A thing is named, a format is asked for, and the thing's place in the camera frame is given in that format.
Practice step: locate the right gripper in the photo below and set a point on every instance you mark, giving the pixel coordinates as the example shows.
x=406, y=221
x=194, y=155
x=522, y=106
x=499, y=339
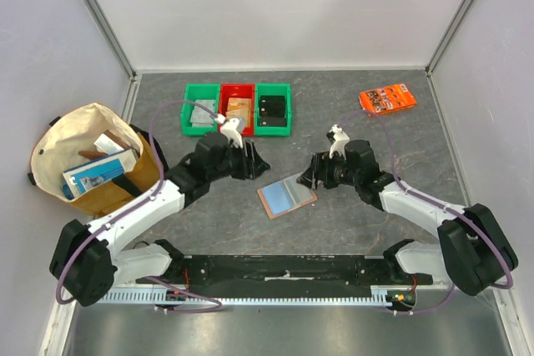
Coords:
x=321, y=170

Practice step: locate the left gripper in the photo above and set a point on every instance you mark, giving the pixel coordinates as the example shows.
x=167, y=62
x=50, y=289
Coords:
x=252, y=165

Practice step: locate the tan leather card holder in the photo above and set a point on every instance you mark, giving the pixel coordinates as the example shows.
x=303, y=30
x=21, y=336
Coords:
x=285, y=196

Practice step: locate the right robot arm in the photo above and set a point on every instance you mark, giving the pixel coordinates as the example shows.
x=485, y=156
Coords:
x=472, y=252

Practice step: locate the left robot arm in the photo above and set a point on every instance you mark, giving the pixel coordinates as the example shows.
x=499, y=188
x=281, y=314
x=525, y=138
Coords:
x=89, y=259

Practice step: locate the black cards in green bin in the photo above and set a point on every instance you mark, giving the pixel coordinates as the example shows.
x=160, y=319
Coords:
x=272, y=111

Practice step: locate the beige cards in red bin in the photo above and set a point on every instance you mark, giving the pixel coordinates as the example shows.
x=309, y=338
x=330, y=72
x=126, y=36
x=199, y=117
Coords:
x=240, y=108

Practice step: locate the grey cards in green bin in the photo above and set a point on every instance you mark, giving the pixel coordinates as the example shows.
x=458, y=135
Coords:
x=200, y=118

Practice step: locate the red plastic bin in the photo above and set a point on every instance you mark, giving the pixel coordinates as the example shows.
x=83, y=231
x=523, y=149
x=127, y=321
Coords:
x=237, y=90

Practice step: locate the right green plastic bin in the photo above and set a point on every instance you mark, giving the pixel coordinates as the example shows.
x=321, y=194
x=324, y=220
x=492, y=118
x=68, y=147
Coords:
x=283, y=89

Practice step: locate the green plastic bin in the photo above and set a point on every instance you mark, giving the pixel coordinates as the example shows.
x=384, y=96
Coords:
x=283, y=89
x=194, y=92

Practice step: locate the left green plastic bin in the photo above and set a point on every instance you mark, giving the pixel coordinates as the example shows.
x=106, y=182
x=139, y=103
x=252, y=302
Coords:
x=194, y=92

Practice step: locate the orange screw box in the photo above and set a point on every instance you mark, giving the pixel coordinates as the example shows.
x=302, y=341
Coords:
x=387, y=100

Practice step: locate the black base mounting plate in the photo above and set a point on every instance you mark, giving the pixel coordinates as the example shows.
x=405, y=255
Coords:
x=288, y=276

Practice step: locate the white packet in bag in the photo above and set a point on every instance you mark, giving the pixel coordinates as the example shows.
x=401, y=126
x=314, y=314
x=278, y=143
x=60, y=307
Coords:
x=104, y=144

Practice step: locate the brown item in bag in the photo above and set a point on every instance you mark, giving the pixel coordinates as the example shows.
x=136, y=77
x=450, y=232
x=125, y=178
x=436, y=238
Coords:
x=94, y=154

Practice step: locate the blue book in bag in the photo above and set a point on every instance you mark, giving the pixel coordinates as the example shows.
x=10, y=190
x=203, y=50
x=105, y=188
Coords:
x=92, y=174

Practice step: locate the cream and tan tote bag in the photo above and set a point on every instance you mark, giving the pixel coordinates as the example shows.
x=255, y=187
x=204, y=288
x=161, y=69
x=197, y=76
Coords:
x=57, y=151

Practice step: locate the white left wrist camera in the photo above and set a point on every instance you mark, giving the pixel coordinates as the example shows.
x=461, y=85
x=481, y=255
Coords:
x=232, y=128

